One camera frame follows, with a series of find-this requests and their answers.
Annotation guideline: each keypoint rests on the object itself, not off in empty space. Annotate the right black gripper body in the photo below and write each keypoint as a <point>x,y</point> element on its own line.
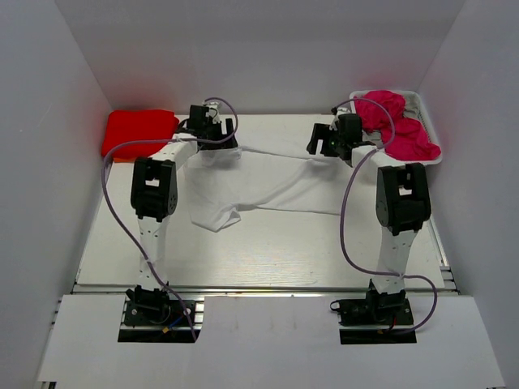
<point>335,141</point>

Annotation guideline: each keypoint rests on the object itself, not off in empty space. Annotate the white t shirt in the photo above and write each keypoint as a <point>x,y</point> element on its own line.
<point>223,184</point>

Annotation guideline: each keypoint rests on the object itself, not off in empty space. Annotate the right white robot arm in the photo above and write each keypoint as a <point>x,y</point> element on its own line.
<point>402,200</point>

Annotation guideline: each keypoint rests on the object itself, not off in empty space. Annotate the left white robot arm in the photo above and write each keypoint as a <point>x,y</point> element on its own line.
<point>154,188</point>

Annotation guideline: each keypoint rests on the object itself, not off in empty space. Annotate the magenta t shirt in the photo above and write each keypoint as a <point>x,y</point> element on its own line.
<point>410,141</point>

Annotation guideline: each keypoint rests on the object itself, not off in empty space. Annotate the grey garment in basket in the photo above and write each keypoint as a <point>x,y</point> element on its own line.
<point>375,120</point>

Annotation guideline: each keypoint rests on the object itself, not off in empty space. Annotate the white plastic basket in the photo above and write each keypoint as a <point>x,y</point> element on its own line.
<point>422,117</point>

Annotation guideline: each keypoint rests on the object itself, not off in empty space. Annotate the folded red t shirt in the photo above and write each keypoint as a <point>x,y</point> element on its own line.
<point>124,126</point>

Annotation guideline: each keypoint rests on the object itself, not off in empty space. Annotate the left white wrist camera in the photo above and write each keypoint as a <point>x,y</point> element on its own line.
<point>213,113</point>

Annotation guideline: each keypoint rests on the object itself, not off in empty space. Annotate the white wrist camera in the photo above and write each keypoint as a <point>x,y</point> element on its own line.
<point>213,113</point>
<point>337,111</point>

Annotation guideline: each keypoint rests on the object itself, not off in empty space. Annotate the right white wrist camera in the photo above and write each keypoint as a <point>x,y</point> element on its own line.
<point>337,111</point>

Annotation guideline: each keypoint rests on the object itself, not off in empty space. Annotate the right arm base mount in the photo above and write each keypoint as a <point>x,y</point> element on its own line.
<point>378,318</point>

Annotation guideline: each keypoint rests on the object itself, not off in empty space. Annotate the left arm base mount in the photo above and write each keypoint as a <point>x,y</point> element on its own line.
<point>154,316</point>

